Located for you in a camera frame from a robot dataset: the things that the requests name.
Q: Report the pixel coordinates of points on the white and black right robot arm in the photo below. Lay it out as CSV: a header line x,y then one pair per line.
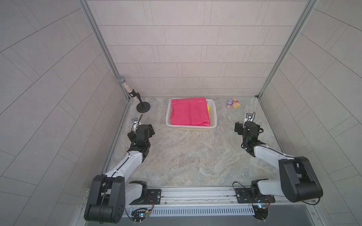
x,y
298,181

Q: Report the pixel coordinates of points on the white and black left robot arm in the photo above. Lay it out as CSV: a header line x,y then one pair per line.
x,y
109,194

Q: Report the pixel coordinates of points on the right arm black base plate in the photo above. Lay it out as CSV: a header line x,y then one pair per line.
x,y
244,195

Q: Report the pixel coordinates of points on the right circuit board with wires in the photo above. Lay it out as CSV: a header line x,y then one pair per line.
x,y
261,212

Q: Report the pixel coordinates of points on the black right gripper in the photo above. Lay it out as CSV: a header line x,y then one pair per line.
x,y
241,127

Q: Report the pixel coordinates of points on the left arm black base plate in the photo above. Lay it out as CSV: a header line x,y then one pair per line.
x,y
153,196

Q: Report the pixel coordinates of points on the pink raincoat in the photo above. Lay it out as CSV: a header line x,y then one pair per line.
x,y
190,112

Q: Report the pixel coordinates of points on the aluminium front rail frame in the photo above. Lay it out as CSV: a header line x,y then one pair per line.
x,y
218,206

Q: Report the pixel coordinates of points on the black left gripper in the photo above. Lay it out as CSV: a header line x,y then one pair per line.
x,y
149,131

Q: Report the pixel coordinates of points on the circuit board with wires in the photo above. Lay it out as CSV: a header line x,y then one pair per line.
x,y
261,212
139,215

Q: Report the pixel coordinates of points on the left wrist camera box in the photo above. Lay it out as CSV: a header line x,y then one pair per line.
x,y
136,123

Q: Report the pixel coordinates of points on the white plastic perforated basket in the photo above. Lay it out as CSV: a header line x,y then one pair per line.
x,y
212,115

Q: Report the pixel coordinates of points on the glass tube on black stand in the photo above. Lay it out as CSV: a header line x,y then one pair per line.
x,y
143,106

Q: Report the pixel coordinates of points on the left circuit board with wires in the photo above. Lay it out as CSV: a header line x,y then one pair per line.
x,y
139,215

